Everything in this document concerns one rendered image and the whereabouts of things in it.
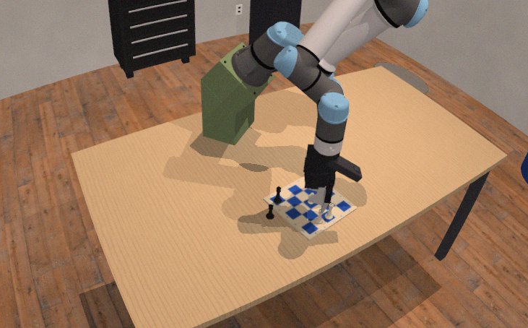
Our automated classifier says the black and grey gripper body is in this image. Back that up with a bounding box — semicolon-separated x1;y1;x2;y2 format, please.
303;144;340;189

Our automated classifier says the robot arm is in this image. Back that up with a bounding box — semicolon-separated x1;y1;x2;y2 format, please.
231;0;428;156

